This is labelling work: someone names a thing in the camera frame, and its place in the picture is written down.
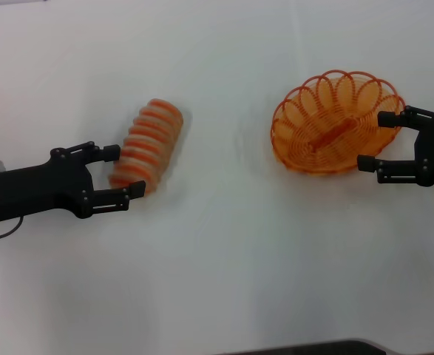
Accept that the orange woven plastic basket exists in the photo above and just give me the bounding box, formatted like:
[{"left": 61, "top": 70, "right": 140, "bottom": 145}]
[{"left": 270, "top": 69, "right": 406, "bottom": 175}]

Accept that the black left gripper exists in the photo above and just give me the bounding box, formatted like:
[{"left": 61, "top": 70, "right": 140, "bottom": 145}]
[{"left": 0, "top": 141, "right": 146, "bottom": 222}]

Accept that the orange striped bread roll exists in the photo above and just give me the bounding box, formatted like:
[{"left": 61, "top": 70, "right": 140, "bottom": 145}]
[{"left": 108, "top": 98, "right": 185, "bottom": 194}]

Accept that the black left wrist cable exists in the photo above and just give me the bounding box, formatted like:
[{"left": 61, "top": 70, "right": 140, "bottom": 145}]
[{"left": 0, "top": 217, "right": 25, "bottom": 243}]

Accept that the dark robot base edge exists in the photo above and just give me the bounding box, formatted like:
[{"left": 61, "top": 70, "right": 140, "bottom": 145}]
[{"left": 234, "top": 338, "right": 401, "bottom": 355}]

